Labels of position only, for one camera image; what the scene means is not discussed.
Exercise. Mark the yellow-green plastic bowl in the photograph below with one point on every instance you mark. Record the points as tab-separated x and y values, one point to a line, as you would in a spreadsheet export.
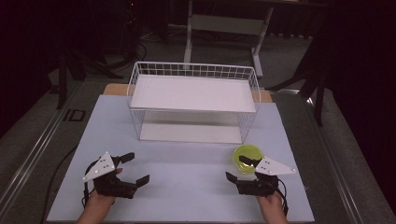
246	152

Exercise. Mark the metal floor rail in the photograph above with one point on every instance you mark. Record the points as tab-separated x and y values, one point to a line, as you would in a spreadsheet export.
34	149
336	168

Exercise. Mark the person's right hand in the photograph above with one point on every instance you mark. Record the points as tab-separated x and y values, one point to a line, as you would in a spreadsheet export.
271	202

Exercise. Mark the white metal desk frame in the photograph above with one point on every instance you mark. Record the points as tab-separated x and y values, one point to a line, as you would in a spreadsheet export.
224	25

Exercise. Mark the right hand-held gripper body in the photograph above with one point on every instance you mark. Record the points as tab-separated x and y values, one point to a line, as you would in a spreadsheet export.
274	167

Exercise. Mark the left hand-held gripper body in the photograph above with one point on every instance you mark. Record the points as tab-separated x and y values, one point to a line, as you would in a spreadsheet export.
102	166

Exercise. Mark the person's left hand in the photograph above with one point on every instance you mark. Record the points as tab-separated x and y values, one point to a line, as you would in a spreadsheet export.
101	199

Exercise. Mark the black metal stand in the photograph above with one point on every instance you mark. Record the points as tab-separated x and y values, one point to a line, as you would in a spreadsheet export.
317	77
63	71

